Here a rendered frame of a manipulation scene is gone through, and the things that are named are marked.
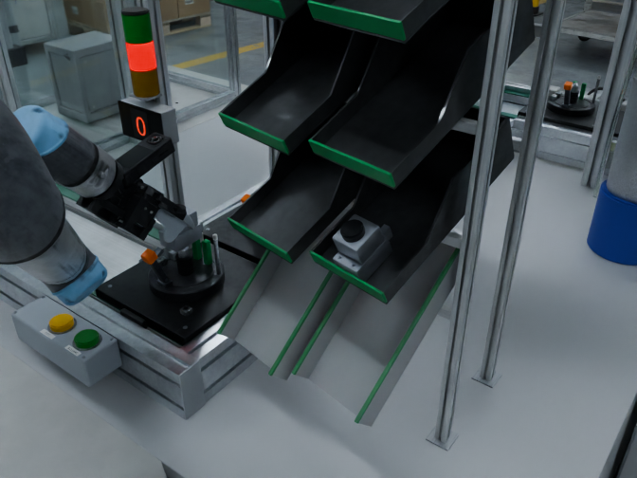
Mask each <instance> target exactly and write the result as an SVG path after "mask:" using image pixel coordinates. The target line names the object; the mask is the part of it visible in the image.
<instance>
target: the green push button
mask: <svg viewBox="0 0 637 478"><path fill-rule="evenodd" d="M99 340H100V335H99V332H98V331H96V330H94V329H85V330H82V331H81V332H79V333H78V334H77V335H76V336H75V337H74V342H75V345H76V346H77V347H79V348H82V349H84V348H90V347H92V346H94V345H96V344H97V343H98V342H99Z"/></svg>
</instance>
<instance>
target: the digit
mask: <svg viewBox="0 0 637 478"><path fill-rule="evenodd" d="M130 110H131V116H132V123H133V128H134V134H135V137H137V138H142V139H145V138H146V137H148V136H149V135H150V132H149V125H148V119H147V113H146V112H143V111H139V110H136V109H134V108H131V107H130Z"/></svg>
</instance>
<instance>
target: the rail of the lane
mask: <svg viewBox="0 0 637 478"><path fill-rule="evenodd" d="M43 296H47V297H48V298H50V299H51V300H53V301H54V302H56V303H58V304H60V305H62V306H63V307H65V308H67V309H68V310H70V311H71V312H73V313H75V314H76V315H78V316H80V317H81V318H83V319H85V320H86V321H88V322H90V323H92V324H93V325H95V326H97V327H98V328H99V329H101V330H102V331H104V332H106V333H107V334H109V335H111V336H112V337H114V338H115V339H117V340H118V348H119V352H120V357H121V361H122V365H121V366H119V368H117V369H116V370H115V371H113V372H112V373H114V374H115V375H117V376H118V377H120V378H122V379H123V380H125V381H126V382H128V383H130V384H131V385H133V386H134V387H136V388H137V389H139V390H140V391H141V392H142V393H144V394H145V395H147V396H149V397H150V398H152V399H154V400H155V401H157V402H158V403H160V404H161V405H163V406H164V407H166V408H167V409H169V410H170V411H172V412H173V413H175V414H177V415H179V416H180V417H182V418H183V419H185V420H187V419H189V418H190V417H191V416H192V415H193V414H195V413H196V412H197V411H198V410H200V409H201V408H202V407H203V406H204V405H206V402H205V395H204V388H203V380H202V373H201V365H200V360H199V359H198V358H195V357H194V356H192V355H190V354H188V353H187V352H185V351H183V350H181V349H180V348H178V347H176V346H174V345H173V344H171V343H169V342H168V341H166V340H163V339H162V338H160V337H159V336H157V335H156V334H154V333H152V332H150V331H149V330H147V329H146V328H147V322H146V321H145V320H144V319H142V318H140V317H139V316H138V315H136V314H134V313H132V312H131V311H129V310H127V309H125V308H122V309H121V310H120V314H119V313H118V312H116V311H114V310H113V309H111V308H109V307H107V306H106V305H104V304H102V303H100V302H98V301H96V300H94V299H93V298H91V297H89V296H88V297H86V298H85V299H84V300H82V301H81V302H79V303H77V304H75V305H70V306H69V305H65V304H64V303H63V302H61V301H60V300H59V299H58V298H57V297H56V296H54V295H52V294H51V291H50V290H49V289H48V288H47V286H46V285H45V284H44V283H43V282H41V281H39V280H38V279H36V278H34V277H33V276H31V275H30V274H28V273H26V272H25V271H23V270H22V269H21V268H19V267H17V266H15V265H1V264H0V300H2V301H3V302H5V303H7V304H8V305H10V306H11V307H13V308H15V309H16V310H18V309H20V308H22V307H23V306H25V305H27V304H29V303H32V302H33V301H35V300H37V299H39V298H41V297H43Z"/></svg>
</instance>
